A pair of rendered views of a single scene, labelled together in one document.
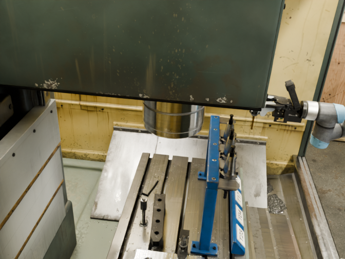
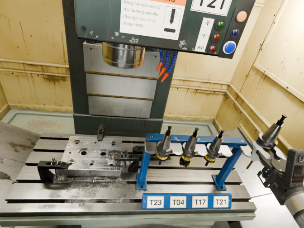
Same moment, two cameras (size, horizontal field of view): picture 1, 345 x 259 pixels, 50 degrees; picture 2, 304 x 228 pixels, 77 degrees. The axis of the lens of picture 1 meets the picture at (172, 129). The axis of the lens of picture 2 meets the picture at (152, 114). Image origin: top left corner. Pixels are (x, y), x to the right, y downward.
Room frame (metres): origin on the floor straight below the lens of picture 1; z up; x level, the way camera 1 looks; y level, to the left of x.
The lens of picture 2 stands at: (0.78, -0.73, 1.77)
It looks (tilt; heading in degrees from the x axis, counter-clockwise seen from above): 35 degrees down; 73
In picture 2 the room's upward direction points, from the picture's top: 11 degrees clockwise
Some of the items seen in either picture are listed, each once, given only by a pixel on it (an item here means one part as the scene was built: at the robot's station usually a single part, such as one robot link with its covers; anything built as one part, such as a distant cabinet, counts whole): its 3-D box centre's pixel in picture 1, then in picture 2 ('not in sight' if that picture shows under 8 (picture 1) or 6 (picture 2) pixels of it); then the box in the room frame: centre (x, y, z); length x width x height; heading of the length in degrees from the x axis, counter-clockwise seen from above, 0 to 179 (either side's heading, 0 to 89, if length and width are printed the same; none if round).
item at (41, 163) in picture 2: not in sight; (54, 168); (0.55, -0.09, 0.97); 0.13 x 0.03 x 0.15; 175
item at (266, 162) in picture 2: (275, 105); (268, 160); (1.31, -0.40, 1.35); 0.09 x 0.05 x 0.02; 98
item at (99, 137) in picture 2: not in sight; (101, 135); (0.76, 0.15, 0.97); 0.13 x 0.03 x 0.15; 85
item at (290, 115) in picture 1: (288, 109); (282, 180); (1.33, -0.46, 1.32); 0.12 x 0.08 x 0.09; 85
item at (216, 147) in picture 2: (229, 130); (216, 142); (1.24, -0.22, 1.26); 0.04 x 0.04 x 0.07
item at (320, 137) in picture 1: (324, 133); not in sight; (1.33, -0.63, 1.22); 0.11 x 0.08 x 0.11; 118
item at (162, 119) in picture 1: (174, 103); (124, 45); (0.85, 0.00, 1.56); 0.16 x 0.16 x 0.12
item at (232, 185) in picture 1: (229, 184); (151, 147); (0.97, -0.20, 1.21); 0.07 x 0.05 x 0.01; 85
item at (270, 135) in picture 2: not in sight; (273, 131); (1.34, -0.33, 1.41); 0.04 x 0.04 x 0.07
